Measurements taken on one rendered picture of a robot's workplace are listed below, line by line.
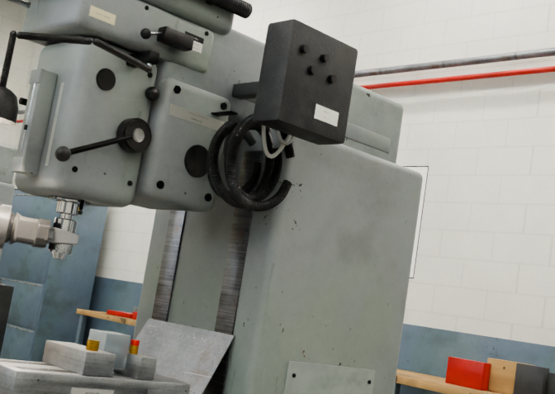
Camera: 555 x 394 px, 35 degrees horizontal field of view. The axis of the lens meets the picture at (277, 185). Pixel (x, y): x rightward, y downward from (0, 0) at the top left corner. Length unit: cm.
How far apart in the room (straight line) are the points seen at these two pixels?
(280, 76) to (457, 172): 472
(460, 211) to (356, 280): 425
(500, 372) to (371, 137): 327
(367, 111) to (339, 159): 30
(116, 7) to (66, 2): 10
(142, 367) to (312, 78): 66
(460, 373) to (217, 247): 358
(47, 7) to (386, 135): 96
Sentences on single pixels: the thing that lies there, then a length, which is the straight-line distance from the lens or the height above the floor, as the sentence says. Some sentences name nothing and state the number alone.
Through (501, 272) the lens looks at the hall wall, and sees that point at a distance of 604.
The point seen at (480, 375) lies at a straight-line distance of 536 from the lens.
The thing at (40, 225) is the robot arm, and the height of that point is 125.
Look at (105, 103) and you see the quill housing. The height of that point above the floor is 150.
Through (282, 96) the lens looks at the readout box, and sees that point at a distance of 171.
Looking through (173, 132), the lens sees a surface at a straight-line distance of 184.
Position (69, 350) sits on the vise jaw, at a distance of 158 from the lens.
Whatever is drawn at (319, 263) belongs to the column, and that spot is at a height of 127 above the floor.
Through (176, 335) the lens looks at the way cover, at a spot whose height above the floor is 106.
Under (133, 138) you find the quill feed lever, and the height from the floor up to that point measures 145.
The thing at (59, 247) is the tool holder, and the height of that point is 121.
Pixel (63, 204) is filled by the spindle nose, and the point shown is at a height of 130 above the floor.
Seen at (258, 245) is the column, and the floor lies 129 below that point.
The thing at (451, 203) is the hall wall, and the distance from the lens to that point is 635.
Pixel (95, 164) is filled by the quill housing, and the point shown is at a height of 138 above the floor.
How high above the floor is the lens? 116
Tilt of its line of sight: 8 degrees up
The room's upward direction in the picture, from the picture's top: 9 degrees clockwise
